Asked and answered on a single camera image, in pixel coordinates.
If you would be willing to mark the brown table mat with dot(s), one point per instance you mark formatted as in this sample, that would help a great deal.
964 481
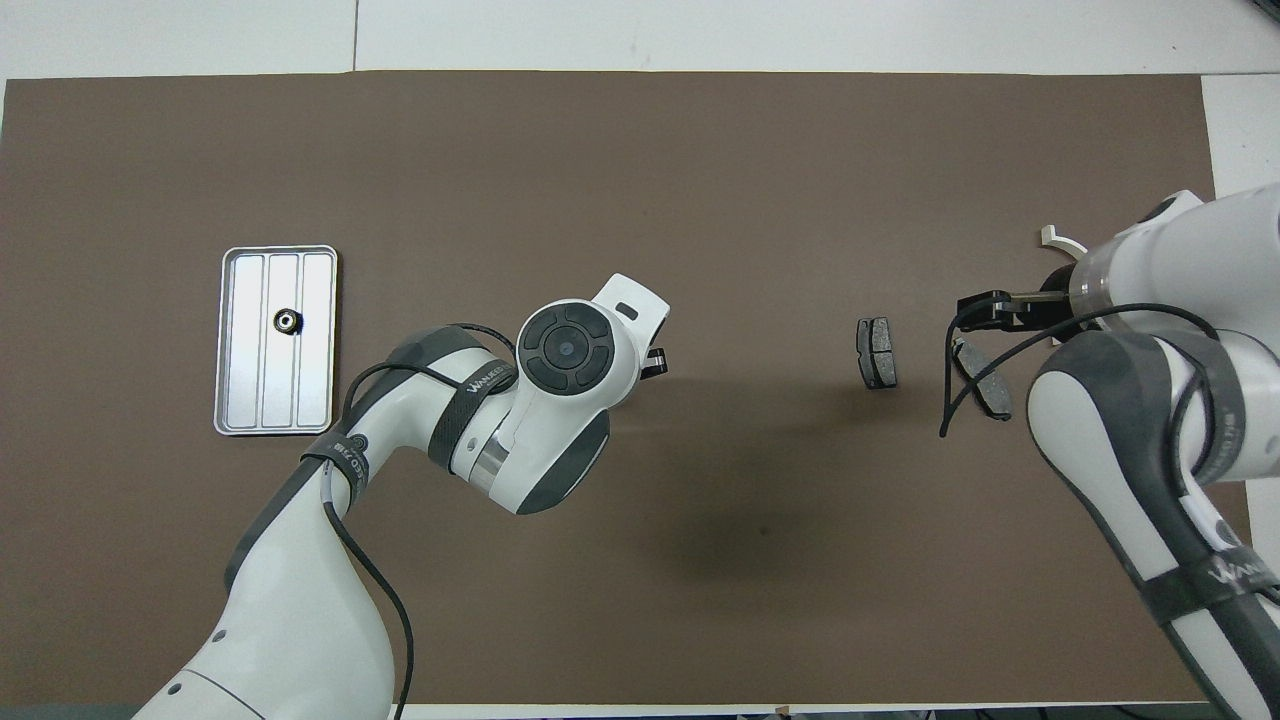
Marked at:
640 180

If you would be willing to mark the dark grey rectangular brake pad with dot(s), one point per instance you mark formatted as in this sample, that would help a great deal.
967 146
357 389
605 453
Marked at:
877 352

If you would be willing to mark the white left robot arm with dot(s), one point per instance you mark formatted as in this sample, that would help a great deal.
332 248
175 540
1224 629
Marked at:
300 600

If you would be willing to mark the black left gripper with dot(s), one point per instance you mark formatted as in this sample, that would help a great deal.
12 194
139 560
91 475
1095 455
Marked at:
656 364

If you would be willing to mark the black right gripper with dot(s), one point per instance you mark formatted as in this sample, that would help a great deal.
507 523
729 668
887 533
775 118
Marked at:
1045 315

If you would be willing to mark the white curved plastic bracket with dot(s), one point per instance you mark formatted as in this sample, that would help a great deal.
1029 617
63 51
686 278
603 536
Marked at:
1060 241

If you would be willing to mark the silver metal tray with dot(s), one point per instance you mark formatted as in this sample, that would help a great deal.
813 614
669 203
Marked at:
255 390

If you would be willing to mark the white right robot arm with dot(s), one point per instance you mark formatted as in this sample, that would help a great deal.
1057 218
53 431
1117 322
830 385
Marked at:
1180 420

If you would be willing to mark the dark grey curved brake pad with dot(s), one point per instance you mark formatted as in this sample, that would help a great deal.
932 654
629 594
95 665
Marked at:
990 395

